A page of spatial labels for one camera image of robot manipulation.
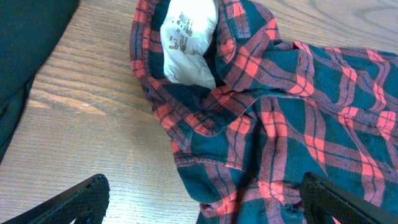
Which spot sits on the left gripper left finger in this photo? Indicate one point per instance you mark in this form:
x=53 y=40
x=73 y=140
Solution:
x=84 y=203

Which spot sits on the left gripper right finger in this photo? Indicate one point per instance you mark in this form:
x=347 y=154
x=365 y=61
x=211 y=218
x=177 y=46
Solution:
x=326 y=202

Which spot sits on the red navy plaid shirt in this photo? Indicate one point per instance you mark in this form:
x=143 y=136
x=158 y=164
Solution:
x=248 y=114

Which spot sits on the black folded garment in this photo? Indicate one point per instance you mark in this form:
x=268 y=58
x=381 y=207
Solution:
x=30 y=30

